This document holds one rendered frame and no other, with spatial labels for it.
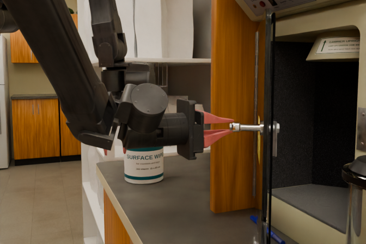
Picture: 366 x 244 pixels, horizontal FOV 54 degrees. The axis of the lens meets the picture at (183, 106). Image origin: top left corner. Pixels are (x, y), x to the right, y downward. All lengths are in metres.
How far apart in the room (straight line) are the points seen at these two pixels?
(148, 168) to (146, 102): 0.64
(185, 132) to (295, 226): 0.34
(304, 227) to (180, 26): 1.36
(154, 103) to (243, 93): 0.42
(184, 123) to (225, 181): 0.35
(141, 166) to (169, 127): 0.57
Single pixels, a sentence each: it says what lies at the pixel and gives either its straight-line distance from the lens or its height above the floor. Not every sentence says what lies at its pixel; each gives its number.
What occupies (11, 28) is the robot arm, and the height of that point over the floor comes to 1.40.
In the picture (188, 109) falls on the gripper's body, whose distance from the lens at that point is 0.61.
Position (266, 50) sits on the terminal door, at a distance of 0.57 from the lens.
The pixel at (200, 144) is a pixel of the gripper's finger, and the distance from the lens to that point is 0.62.
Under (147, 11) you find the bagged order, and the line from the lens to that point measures 1.79.
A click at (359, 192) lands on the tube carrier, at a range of 0.51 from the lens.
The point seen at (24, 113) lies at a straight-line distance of 5.46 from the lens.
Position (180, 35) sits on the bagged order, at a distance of 1.93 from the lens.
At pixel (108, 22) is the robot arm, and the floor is 1.40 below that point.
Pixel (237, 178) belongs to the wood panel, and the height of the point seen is 1.02.
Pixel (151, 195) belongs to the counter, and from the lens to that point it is 1.08.
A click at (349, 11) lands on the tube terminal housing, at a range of 0.68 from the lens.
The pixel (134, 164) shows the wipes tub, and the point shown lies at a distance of 1.17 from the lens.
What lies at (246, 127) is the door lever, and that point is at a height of 1.20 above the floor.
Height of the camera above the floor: 1.29
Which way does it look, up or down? 5 degrees down
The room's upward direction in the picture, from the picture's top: straight up
